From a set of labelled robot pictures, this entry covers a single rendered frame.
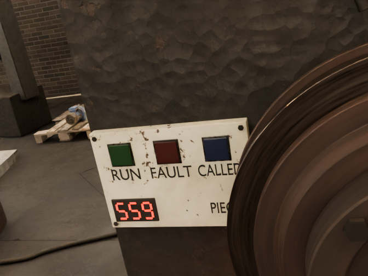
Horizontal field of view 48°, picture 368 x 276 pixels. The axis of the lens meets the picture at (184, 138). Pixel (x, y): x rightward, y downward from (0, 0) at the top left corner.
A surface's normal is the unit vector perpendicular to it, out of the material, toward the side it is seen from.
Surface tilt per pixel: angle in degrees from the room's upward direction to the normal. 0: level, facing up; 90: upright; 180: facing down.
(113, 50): 90
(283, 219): 71
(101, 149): 90
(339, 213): 47
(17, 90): 90
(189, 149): 90
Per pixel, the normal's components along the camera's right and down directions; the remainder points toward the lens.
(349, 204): -0.77, -0.63
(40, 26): -0.23, 0.36
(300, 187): -0.89, -0.26
